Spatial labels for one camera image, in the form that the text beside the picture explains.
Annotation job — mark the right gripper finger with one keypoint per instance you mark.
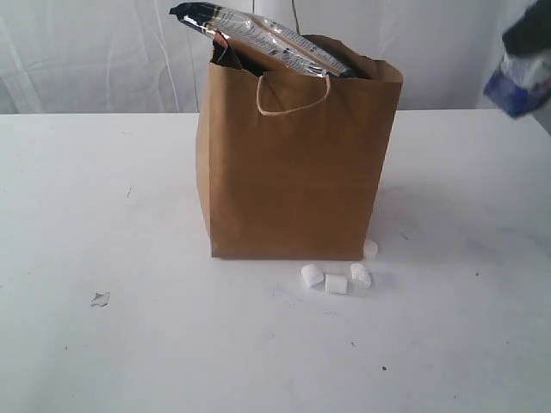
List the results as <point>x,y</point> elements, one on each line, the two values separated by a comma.
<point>530,34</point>

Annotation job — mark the white blue milk carton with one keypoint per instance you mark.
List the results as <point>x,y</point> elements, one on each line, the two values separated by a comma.
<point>520,86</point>

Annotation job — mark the long noodle package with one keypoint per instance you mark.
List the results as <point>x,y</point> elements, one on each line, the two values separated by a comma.
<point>261,40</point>

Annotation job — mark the white marshmallow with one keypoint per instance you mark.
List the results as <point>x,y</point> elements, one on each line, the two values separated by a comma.
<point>370,249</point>
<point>360,276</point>
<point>312,275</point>
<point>336,284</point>

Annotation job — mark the brown paper shopping bag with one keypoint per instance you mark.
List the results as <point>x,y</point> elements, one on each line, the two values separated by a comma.
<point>288,165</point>

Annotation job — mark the small torn paper scrap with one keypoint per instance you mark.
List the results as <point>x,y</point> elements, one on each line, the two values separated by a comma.
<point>100,300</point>

